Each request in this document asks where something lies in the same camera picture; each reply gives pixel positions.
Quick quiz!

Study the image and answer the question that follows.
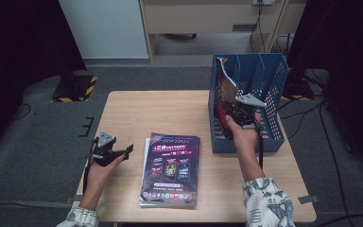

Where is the blue file rack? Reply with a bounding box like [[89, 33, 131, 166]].
[[207, 52, 290, 154]]

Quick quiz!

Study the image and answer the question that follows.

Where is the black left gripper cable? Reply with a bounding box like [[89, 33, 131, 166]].
[[82, 138, 97, 195]]

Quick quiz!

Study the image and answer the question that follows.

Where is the grey drawer handle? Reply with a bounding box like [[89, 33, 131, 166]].
[[232, 23, 259, 32]]

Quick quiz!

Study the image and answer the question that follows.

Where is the white panel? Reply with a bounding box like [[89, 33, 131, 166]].
[[59, 0, 149, 60]]

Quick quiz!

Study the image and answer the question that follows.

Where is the person's right hand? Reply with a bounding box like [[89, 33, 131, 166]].
[[225, 113, 263, 161]]

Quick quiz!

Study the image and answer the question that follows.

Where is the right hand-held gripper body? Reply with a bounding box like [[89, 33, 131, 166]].
[[229, 94, 268, 131]]

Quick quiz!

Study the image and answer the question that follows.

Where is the long black floor cable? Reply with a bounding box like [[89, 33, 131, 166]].
[[318, 94, 351, 227]]

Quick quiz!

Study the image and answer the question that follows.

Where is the white picture book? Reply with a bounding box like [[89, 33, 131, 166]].
[[139, 136, 199, 209]]

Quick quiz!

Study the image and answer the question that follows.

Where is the dark curtain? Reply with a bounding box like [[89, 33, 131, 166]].
[[0, 0, 88, 159], [286, 0, 363, 181]]

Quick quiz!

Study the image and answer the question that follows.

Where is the thin black floor cable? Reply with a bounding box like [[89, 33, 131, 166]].
[[12, 103, 32, 121]]

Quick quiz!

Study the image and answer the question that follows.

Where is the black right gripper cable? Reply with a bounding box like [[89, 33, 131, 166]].
[[255, 123, 265, 169]]

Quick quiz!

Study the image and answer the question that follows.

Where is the black stand base striped edge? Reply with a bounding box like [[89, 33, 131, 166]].
[[50, 70, 98, 103], [280, 79, 316, 102]]

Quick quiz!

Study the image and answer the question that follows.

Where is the purple magazine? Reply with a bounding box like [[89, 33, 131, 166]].
[[139, 131, 201, 208]]

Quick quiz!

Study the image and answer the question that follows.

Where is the black magazine with red cards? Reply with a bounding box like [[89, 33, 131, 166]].
[[213, 56, 239, 141]]

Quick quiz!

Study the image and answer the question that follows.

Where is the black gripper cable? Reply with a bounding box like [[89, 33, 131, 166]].
[[255, 123, 265, 169], [82, 138, 97, 195]]

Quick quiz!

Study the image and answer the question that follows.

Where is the black cabinet cable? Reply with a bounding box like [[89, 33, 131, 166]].
[[249, 0, 268, 53]]

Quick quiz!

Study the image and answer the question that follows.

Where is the person's left hand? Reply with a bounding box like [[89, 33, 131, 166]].
[[79, 153, 127, 211]]

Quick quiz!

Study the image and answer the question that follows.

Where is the beige wooden cabinet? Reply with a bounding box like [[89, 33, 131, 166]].
[[138, 0, 306, 65]]

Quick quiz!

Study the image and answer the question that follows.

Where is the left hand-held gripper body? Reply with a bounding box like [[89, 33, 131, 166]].
[[89, 131, 122, 168]]

